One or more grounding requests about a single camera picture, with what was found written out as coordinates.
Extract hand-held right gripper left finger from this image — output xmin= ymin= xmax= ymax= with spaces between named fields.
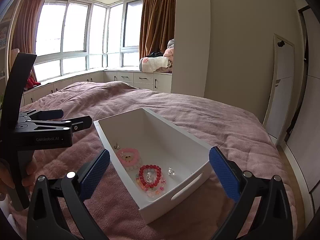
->
xmin=26 ymin=149 xmax=111 ymax=240

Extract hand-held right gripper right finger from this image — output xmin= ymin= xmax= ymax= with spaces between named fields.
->
xmin=209 ymin=146 xmax=290 ymax=240

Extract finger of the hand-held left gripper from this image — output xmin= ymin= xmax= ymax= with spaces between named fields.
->
xmin=19 ymin=109 xmax=63 ymax=122
xmin=32 ymin=116 xmax=92 ymax=135

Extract pink bead bracelet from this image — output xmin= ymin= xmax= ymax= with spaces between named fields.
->
xmin=116 ymin=148 xmax=140 ymax=165

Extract red bead bracelet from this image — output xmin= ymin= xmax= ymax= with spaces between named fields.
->
xmin=139 ymin=164 xmax=162 ymax=187

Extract multicolour bead bracelet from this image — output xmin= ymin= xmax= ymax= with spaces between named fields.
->
xmin=135 ymin=171 xmax=167 ymax=197

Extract white plastic bin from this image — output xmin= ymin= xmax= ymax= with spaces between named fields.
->
xmin=93 ymin=107 xmax=213 ymax=225

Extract person's left hand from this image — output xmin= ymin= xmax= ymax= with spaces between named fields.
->
xmin=0 ymin=159 xmax=37 ymax=199

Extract red cloth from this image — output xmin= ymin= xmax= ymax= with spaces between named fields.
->
xmin=24 ymin=76 xmax=42 ymax=89

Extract pink bed blanket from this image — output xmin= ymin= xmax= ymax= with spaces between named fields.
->
xmin=0 ymin=81 xmax=298 ymax=240

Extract white window seat cabinet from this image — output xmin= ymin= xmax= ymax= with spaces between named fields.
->
xmin=21 ymin=69 xmax=173 ymax=107

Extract brown curtain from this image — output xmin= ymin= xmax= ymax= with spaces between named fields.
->
xmin=139 ymin=0 xmax=177 ymax=59
xmin=11 ymin=0 xmax=44 ymax=82

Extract bay window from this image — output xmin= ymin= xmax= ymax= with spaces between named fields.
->
xmin=32 ymin=0 xmax=144 ymax=77

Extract white wardrobe door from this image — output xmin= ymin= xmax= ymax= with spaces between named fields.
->
xmin=285 ymin=7 xmax=320 ymax=200

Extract pink folded blanket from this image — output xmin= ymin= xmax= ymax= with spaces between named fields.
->
xmin=163 ymin=47 xmax=174 ymax=72

